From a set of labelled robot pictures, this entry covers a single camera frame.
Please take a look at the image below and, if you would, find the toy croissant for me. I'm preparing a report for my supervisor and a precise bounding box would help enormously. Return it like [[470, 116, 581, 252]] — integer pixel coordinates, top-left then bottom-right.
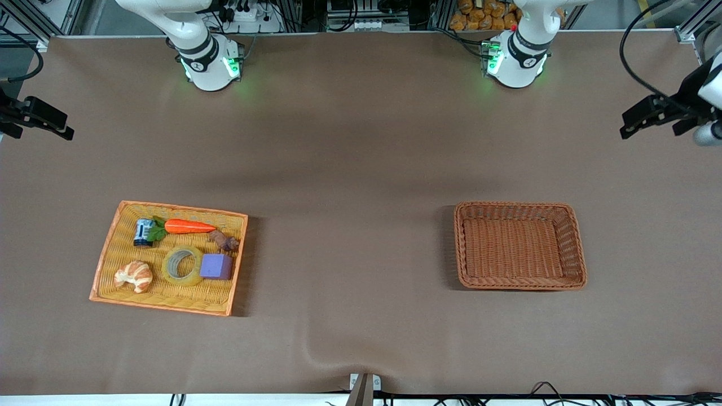
[[113, 260, 153, 294]]

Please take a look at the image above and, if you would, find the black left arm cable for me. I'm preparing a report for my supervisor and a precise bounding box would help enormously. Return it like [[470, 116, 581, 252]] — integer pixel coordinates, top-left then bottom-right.
[[619, 0, 686, 108]]

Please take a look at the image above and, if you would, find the small brown toy figure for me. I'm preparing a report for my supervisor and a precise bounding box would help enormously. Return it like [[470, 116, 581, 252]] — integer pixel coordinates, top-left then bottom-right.
[[208, 229, 240, 252]]

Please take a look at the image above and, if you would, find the grey metal post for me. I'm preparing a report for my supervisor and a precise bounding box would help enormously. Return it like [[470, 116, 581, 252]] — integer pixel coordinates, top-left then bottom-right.
[[345, 373, 375, 406]]

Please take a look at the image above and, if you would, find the yellow wicker tray orange rim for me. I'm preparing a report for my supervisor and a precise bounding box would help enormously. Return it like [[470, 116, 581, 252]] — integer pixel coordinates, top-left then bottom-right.
[[89, 200, 249, 317]]

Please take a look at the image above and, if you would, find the brown wicker basket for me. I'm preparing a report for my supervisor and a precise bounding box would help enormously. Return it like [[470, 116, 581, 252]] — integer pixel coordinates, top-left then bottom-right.
[[454, 201, 588, 292]]

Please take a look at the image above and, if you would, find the brown table cover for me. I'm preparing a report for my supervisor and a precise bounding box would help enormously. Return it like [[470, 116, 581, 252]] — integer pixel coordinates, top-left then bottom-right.
[[0, 31, 722, 395]]

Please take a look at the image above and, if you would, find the tangled black cable loop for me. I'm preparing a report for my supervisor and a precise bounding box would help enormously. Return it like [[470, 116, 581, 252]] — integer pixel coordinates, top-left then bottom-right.
[[525, 382, 571, 406]]

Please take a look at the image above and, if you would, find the orange toy carrot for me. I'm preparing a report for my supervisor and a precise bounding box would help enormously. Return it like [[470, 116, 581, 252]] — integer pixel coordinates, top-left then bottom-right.
[[148, 216, 218, 243]]

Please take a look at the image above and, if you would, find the aluminium frame profile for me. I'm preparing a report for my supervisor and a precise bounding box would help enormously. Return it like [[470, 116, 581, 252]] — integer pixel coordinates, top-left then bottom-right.
[[0, 0, 86, 47], [674, 0, 722, 45]]

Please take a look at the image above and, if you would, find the white edge bracket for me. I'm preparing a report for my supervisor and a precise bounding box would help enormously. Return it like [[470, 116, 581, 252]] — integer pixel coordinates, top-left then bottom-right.
[[349, 373, 382, 393]]

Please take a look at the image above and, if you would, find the small blue can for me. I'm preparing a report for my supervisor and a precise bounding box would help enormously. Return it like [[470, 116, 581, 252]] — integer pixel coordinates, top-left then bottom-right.
[[133, 218, 155, 248]]

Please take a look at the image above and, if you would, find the white power strip with plugs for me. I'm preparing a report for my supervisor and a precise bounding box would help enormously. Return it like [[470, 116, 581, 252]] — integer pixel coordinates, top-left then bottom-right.
[[220, 0, 283, 33]]

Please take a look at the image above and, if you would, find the pile of orange pastries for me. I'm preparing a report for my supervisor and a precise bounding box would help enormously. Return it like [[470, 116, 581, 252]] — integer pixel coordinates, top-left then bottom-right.
[[450, 0, 522, 32]]

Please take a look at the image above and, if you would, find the yellow tape roll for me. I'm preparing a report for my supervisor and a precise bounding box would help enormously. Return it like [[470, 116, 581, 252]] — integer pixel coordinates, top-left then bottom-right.
[[161, 245, 204, 287]]

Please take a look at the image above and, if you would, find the purple block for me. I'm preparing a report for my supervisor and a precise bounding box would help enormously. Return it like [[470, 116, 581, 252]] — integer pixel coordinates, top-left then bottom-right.
[[199, 253, 234, 281]]

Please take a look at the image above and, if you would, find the long black cable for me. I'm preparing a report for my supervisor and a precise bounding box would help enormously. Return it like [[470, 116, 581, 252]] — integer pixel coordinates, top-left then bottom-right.
[[384, 391, 722, 405]]

